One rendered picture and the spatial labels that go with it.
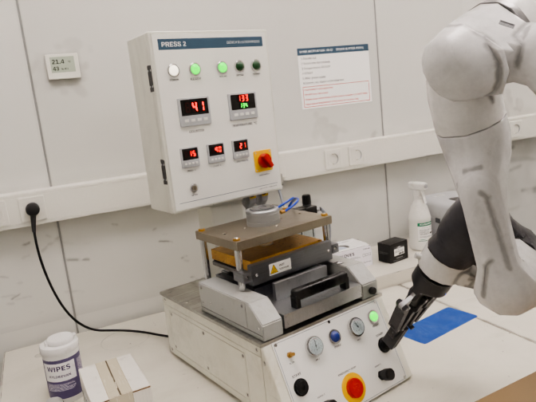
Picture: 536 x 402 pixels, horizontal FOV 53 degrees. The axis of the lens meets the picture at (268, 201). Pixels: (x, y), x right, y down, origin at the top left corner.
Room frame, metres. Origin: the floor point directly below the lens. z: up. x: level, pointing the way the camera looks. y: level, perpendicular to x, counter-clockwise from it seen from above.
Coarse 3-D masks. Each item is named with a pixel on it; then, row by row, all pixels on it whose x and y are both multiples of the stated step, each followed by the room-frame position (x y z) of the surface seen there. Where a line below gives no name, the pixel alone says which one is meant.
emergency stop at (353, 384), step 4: (348, 380) 1.01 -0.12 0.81; (352, 380) 1.01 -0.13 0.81; (356, 380) 1.01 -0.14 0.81; (360, 380) 1.02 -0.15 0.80; (348, 384) 1.00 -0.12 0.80; (352, 384) 1.01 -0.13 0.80; (356, 384) 1.01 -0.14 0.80; (360, 384) 1.01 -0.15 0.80; (348, 388) 1.00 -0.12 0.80; (352, 388) 1.00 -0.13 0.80; (356, 388) 1.01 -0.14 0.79; (360, 388) 1.01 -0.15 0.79; (348, 392) 1.00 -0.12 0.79; (352, 392) 1.00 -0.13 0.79; (356, 392) 1.00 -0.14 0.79; (360, 392) 1.01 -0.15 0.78; (352, 396) 1.00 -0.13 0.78; (356, 396) 1.00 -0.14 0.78; (360, 396) 1.00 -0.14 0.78
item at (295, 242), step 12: (276, 240) 1.25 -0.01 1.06; (288, 240) 1.24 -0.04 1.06; (300, 240) 1.23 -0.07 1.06; (312, 240) 1.22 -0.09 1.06; (216, 252) 1.22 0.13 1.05; (228, 252) 1.19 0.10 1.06; (252, 252) 1.17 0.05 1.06; (264, 252) 1.16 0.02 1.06; (276, 252) 1.15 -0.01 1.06; (216, 264) 1.22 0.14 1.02; (228, 264) 1.18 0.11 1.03
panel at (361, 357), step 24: (360, 312) 1.11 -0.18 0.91; (360, 336) 1.08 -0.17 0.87; (288, 360) 0.98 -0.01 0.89; (312, 360) 1.00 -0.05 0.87; (336, 360) 1.03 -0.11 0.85; (360, 360) 1.05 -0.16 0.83; (384, 360) 1.08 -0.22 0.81; (288, 384) 0.95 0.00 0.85; (312, 384) 0.98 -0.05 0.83; (336, 384) 1.00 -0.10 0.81; (384, 384) 1.05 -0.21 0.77
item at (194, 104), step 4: (192, 100) 1.28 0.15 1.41; (196, 100) 1.29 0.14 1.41; (200, 100) 1.29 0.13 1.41; (184, 104) 1.27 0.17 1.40; (188, 104) 1.28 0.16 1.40; (192, 104) 1.28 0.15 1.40; (196, 104) 1.29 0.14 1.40; (200, 104) 1.29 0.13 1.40; (204, 104) 1.30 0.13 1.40; (184, 108) 1.27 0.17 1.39; (188, 108) 1.27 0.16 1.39; (192, 108) 1.28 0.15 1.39; (196, 108) 1.29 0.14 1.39; (200, 108) 1.29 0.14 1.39; (204, 108) 1.30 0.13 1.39; (188, 112) 1.27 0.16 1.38; (192, 112) 1.28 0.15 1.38; (196, 112) 1.29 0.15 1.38
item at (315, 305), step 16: (304, 272) 1.14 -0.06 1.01; (320, 272) 1.16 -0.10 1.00; (288, 288) 1.10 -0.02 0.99; (336, 288) 1.12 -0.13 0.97; (352, 288) 1.12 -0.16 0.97; (288, 304) 1.06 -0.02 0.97; (304, 304) 1.05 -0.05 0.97; (320, 304) 1.06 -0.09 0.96; (336, 304) 1.09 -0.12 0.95; (288, 320) 1.01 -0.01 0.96; (304, 320) 1.03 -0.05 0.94
